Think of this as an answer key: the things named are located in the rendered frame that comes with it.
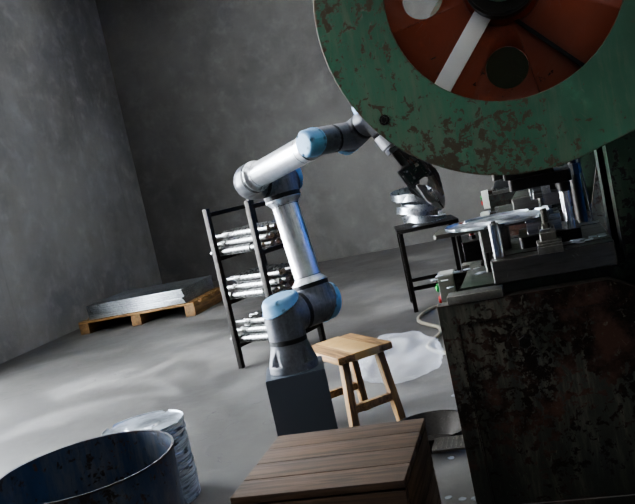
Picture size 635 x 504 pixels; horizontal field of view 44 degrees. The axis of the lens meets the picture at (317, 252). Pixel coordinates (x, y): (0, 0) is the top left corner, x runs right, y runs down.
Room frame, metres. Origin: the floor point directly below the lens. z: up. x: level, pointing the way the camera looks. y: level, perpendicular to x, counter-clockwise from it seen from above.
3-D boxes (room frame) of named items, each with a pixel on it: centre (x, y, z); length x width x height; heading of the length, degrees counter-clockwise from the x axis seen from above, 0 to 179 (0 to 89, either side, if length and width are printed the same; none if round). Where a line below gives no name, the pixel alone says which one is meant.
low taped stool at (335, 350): (3.09, -0.03, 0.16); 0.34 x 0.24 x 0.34; 25
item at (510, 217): (2.19, -0.51, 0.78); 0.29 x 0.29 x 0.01
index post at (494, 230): (2.02, -0.46, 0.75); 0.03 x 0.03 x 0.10; 74
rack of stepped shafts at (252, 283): (4.62, 0.33, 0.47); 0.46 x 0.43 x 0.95; 54
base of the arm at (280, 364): (2.38, 0.14, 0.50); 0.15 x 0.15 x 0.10
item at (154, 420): (2.73, 0.73, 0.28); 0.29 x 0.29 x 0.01
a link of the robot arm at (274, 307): (2.39, 0.14, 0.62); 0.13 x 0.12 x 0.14; 130
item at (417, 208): (5.27, -0.74, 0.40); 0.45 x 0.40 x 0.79; 176
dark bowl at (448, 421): (2.71, -0.26, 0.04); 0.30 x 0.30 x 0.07
